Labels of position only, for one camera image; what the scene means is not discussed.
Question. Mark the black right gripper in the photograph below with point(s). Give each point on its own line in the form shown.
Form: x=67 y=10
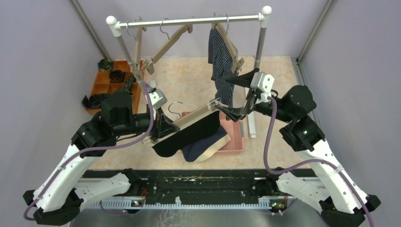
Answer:
x=234 y=113

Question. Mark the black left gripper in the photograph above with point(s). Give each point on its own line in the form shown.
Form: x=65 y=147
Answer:
x=161 y=127

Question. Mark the black underwear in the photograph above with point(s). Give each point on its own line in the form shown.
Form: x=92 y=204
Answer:
x=202 y=129

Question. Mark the dark striped underwear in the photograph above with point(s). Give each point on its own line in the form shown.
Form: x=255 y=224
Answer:
x=220 y=59

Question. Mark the navy blue underwear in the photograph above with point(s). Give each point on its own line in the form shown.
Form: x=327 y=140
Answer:
x=206 y=148

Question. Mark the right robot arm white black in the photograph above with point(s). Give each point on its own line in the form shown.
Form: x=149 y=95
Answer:
x=319 y=180

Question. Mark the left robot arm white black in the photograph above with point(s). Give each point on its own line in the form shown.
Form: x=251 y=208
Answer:
x=58 y=200

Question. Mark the pink plastic basket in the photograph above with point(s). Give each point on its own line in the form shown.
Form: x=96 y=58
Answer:
x=234 y=131

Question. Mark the green patterned tie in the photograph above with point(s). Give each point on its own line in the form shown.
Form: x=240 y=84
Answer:
x=127 y=85

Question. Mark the orange wooden divider tray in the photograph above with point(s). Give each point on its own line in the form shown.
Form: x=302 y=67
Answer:
x=113 y=81

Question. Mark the black rolled cloth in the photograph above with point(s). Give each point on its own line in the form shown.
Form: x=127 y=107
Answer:
x=94 y=101

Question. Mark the green patterned rolled cloth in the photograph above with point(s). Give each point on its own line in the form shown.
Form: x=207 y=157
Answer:
x=105 y=65

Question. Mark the white metal clothes rack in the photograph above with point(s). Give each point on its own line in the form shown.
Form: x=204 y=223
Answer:
x=262 y=17

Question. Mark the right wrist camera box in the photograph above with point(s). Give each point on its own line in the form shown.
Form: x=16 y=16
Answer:
x=262 y=84

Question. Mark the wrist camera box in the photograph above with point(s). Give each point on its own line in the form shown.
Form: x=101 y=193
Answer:
x=262 y=84
x=156 y=98

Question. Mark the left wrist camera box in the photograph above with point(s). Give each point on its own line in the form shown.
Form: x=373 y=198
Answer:
x=156 y=98

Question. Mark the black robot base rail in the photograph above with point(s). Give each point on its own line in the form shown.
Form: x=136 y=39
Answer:
x=205 y=189

